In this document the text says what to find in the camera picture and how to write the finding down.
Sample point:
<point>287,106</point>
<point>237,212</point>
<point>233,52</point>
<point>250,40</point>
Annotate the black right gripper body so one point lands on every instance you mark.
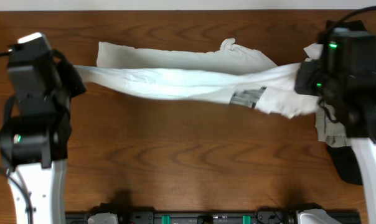
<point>307,81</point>

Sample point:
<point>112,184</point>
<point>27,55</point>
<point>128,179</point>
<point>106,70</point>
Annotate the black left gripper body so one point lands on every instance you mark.
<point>67,76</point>

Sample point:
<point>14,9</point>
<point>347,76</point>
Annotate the white t-shirt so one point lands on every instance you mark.
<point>233,74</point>

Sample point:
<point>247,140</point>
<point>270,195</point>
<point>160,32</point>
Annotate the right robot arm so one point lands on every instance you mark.
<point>344,77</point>

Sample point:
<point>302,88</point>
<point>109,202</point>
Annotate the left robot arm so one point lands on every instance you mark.
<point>35,132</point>

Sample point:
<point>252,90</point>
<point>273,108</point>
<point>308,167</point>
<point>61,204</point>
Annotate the grey garment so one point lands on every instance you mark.
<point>331,127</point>

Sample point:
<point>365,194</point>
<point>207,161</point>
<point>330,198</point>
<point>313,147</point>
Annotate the black garment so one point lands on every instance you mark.
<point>357,25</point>

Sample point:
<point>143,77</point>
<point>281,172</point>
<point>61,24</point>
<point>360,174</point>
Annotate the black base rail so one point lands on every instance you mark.
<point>108,213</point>

